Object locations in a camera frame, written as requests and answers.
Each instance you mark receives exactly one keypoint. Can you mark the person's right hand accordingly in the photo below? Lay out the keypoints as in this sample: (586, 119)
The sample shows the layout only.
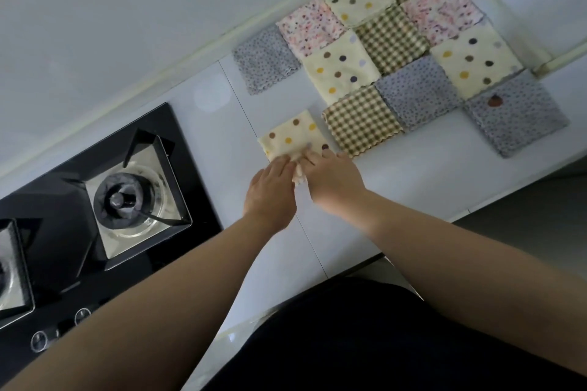
(334, 184)

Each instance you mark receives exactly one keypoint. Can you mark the person's left hand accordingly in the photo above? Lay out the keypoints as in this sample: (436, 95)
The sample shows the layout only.
(270, 198)

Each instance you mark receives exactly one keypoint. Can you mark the person's right fingers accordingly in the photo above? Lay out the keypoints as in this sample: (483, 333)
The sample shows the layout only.
(323, 157)

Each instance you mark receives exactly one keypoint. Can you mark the person's left fingers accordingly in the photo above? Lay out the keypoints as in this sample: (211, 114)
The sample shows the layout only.
(283, 167)

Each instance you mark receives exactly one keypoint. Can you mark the person's right forearm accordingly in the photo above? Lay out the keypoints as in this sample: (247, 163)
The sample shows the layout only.
(472, 267)

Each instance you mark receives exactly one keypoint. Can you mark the person's left forearm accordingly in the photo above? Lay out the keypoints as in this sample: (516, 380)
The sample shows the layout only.
(151, 308)

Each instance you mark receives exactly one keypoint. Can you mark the grey dotted cloth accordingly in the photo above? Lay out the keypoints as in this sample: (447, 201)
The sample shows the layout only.
(418, 93)
(266, 60)

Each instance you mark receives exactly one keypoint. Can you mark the pink speckled cloth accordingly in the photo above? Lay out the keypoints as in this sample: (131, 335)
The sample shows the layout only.
(310, 28)
(441, 11)

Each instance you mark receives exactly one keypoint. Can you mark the black pan support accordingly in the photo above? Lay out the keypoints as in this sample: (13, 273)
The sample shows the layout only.
(142, 138)

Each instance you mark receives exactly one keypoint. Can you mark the steel burner tray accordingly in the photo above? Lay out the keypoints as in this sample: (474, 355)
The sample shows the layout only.
(137, 239)
(11, 276)

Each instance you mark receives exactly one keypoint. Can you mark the black gas burner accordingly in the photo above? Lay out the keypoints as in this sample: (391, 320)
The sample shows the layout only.
(124, 200)

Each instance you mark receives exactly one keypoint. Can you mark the person's black garment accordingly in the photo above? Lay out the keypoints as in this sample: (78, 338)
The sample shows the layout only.
(376, 340)

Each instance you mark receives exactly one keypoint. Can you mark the grey cloth with brown patch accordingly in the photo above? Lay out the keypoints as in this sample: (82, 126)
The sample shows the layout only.
(516, 113)

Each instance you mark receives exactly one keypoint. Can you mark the black glass gas hob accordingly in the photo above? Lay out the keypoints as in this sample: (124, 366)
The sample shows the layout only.
(50, 203)

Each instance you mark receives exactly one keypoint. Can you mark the silver hob knob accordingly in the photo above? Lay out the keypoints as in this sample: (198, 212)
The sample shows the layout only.
(83, 316)
(39, 341)

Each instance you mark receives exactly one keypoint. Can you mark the white pipe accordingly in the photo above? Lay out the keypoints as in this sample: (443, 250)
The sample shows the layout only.
(562, 58)

